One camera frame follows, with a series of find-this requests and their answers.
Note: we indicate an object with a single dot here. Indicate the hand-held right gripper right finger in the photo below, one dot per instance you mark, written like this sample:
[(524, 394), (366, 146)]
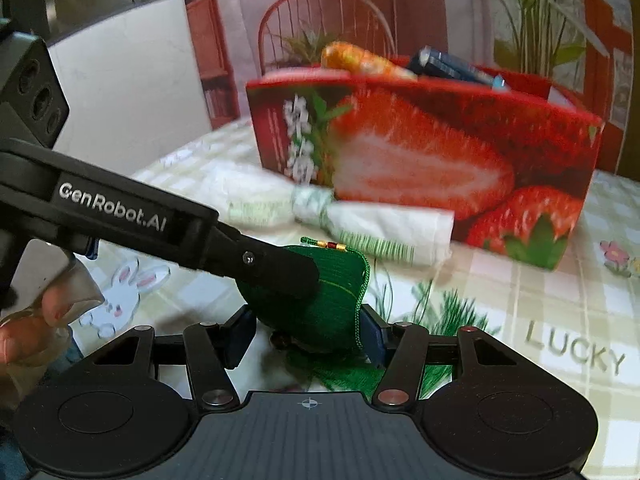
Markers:
[(374, 336)]

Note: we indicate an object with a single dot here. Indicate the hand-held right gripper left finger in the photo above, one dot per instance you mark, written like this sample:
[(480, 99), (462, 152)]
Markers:
[(241, 336)]

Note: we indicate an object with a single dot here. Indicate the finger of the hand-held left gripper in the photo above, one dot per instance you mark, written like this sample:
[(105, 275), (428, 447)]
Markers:
[(270, 270)]

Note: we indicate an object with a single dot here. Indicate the green tasselled sachet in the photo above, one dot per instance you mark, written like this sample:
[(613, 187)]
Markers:
[(320, 320)]

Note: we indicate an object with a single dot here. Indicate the red strawberry print cardboard box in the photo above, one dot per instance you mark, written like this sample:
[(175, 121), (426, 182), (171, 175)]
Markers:
[(425, 160)]

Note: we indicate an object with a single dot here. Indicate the person's left hand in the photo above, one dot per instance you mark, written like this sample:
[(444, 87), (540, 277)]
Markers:
[(55, 305)]

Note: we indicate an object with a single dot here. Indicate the white green rolled towel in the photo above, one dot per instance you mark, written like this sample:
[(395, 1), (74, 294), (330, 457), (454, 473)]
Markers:
[(380, 230)]

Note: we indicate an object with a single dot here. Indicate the checked rabbit print tablecloth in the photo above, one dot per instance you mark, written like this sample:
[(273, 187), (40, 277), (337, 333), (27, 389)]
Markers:
[(500, 300)]

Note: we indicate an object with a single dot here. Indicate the orange plush carrot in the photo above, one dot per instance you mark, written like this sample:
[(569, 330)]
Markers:
[(360, 60)]

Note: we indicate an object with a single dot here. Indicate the printed wall cloth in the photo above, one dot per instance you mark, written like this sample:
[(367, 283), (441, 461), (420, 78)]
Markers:
[(450, 10)]

